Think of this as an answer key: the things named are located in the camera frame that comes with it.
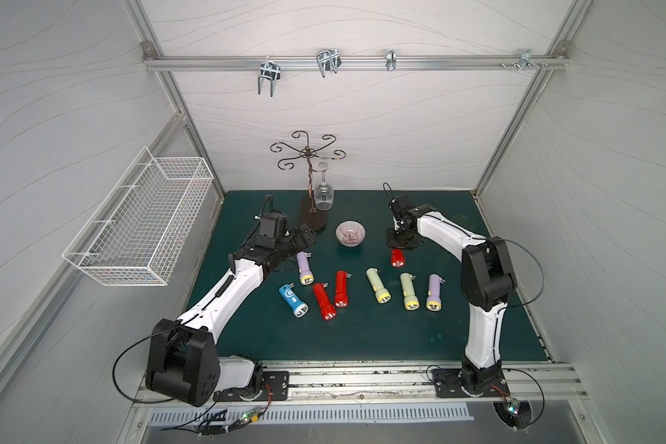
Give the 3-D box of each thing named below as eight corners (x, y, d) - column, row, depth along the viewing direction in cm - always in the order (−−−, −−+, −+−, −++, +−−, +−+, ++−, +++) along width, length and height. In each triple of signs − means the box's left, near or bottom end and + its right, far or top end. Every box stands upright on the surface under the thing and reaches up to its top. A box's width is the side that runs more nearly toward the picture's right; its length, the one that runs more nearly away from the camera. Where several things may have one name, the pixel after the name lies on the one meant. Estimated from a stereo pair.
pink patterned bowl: (335, 249, 105) (335, 240, 100) (335, 229, 111) (335, 219, 107) (365, 249, 105) (366, 240, 100) (363, 229, 112) (364, 219, 107)
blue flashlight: (297, 321, 86) (296, 318, 84) (278, 292, 92) (277, 288, 90) (311, 311, 88) (310, 308, 86) (291, 283, 94) (290, 279, 92)
